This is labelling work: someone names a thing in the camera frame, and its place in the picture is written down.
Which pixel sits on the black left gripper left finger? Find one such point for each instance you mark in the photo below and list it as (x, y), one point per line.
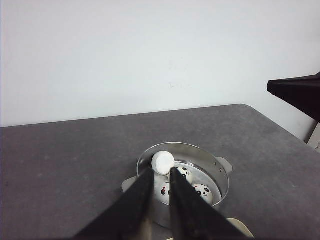
(129, 218)

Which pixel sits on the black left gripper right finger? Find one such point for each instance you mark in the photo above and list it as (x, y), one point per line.
(192, 218)

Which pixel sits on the panda bun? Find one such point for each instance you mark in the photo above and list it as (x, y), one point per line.
(205, 193)
(162, 162)
(162, 192)
(186, 173)

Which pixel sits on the cream plastic tray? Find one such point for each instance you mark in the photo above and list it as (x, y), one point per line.
(241, 227)

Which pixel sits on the black angular object at right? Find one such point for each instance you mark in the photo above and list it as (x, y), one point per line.
(302, 93)

